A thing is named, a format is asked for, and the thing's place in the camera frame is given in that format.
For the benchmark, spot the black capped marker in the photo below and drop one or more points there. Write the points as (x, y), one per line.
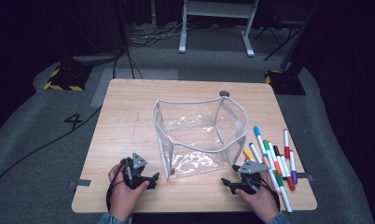
(276, 151)

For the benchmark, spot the grey tape strip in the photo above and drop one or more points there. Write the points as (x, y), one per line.
(307, 176)
(81, 183)

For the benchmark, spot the light green capped marker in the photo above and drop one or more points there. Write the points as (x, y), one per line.
(266, 145)

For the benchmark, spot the black base yellow hazard stripes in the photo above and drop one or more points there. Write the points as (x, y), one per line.
(286, 84)
(69, 77)

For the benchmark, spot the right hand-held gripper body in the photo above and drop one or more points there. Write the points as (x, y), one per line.
(252, 168)

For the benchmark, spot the white metal desk frame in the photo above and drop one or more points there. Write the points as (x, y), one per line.
(218, 8)

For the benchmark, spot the dark red capped marker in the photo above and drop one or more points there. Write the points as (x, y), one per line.
(291, 184)

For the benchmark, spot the grey round table grommet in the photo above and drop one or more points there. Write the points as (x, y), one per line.
(224, 92)

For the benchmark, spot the yellow capped marker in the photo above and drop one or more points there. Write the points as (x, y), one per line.
(247, 154)

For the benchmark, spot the navy capped marker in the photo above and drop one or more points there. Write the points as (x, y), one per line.
(252, 145)

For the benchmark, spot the light pink capped marker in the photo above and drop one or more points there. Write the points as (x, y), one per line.
(265, 160)

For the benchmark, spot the person's left hand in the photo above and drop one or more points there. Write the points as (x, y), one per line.
(123, 199)

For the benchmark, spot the black folding stand legs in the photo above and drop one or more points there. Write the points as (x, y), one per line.
(282, 46)

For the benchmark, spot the person's right hand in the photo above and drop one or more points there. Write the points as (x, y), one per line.
(263, 202)

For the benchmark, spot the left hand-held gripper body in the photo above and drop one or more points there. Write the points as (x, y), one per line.
(132, 179)

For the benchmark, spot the clear plastic pouch white trim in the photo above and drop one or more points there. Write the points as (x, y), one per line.
(201, 130)

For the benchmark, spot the orange capped marker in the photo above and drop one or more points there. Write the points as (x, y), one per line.
(278, 168)

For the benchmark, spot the grey flat stand base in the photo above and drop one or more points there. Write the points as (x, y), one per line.
(95, 58)

